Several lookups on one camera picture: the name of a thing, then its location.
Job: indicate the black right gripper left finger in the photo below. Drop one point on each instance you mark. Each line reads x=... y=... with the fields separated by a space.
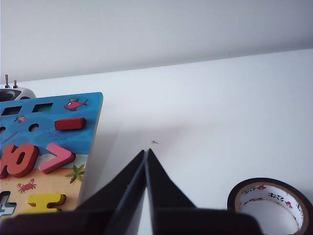
x=127 y=186

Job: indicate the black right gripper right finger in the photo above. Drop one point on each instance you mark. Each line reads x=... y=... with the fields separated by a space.
x=166 y=191

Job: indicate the black tape roll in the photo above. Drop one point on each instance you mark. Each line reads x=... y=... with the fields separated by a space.
x=231 y=204

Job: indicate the pink greater-than sign block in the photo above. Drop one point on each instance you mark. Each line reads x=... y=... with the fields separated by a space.
x=64 y=156

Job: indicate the yellow sign block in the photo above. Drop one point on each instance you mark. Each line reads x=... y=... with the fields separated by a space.
x=46 y=202

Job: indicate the red minus sign block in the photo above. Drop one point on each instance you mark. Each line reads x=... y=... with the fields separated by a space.
x=69 y=123

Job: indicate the colourful wooden puzzle board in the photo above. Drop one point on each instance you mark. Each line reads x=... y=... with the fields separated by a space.
x=44 y=133

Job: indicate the red number ten block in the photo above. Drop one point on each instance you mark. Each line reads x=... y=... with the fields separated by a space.
x=9 y=171

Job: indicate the silver black remote controller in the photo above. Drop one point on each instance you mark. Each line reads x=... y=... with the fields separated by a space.
x=24 y=94

